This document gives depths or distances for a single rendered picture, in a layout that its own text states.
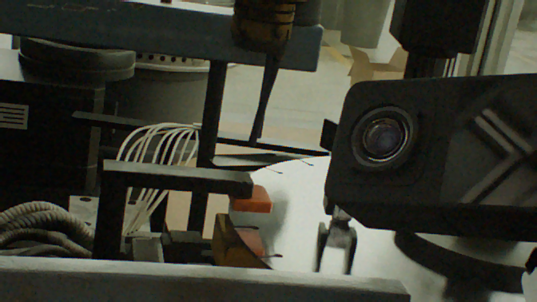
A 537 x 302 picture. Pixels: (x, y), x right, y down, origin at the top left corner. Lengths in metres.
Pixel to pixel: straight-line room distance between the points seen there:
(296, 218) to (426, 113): 0.30
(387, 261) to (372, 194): 0.26
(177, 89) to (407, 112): 0.95
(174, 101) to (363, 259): 0.72
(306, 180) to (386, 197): 0.38
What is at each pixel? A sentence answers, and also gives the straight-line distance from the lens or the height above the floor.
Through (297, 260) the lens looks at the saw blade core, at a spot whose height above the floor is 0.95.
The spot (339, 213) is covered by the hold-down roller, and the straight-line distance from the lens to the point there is 0.58.
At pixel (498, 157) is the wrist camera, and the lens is 0.27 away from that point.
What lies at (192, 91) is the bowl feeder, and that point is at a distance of 1.24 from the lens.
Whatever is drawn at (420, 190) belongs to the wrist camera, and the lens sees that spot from 0.27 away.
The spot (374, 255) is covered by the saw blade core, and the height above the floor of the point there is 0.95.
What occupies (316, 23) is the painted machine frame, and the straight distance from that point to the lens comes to 0.75.
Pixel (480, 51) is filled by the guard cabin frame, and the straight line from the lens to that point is 1.71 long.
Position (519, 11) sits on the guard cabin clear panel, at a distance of 1.63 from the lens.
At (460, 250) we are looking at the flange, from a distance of 0.56.
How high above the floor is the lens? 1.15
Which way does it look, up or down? 17 degrees down
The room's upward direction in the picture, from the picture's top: 9 degrees clockwise
